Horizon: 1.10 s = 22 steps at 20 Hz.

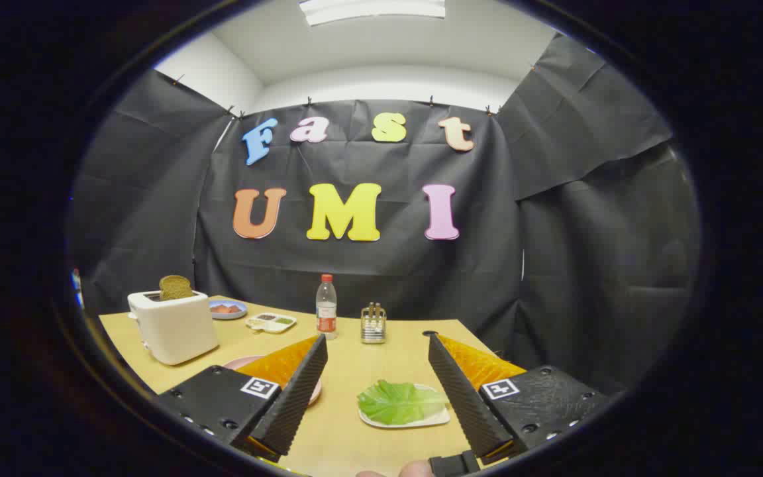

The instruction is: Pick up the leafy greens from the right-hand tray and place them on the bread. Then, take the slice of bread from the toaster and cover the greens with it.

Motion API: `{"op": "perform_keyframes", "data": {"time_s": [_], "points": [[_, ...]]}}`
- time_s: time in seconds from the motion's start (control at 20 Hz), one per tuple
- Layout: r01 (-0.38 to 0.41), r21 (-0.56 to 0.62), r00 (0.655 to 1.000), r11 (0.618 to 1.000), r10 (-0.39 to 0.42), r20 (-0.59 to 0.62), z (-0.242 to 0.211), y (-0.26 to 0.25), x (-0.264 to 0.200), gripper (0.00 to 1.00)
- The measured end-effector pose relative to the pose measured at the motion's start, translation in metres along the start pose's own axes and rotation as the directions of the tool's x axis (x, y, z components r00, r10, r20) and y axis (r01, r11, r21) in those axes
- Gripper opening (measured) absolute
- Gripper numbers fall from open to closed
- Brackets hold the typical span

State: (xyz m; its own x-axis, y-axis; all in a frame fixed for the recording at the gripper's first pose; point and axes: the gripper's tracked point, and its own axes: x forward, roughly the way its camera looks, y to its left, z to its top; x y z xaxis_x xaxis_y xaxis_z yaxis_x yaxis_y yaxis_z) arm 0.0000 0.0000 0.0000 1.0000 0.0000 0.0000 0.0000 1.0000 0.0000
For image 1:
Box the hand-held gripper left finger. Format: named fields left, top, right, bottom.
left=156, top=333, right=329, bottom=463

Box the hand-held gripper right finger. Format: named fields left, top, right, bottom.
left=427, top=333, right=611, bottom=464

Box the green lettuce leaf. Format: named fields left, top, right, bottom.
left=357, top=380, right=450, bottom=426

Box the brown bread slice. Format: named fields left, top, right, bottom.
left=159, top=275, right=195, bottom=302

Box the white square plate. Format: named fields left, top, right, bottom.
left=358, top=383, right=452, bottom=429

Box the pink round plate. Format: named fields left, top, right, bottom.
left=223, top=356, right=323, bottom=406

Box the white sectioned condiment tray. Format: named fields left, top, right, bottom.
left=245, top=312, right=297, bottom=334

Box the clear plastic water bottle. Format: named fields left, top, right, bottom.
left=316, top=274, right=338, bottom=341

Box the blue round plate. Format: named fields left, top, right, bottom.
left=209, top=299, right=248, bottom=321

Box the white toaster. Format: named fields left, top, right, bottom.
left=127, top=290, right=220, bottom=366

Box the ceiling light panel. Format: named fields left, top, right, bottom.
left=299, top=0, right=446, bottom=27

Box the wire mesh utensil holder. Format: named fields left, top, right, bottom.
left=360, top=303, right=387, bottom=345

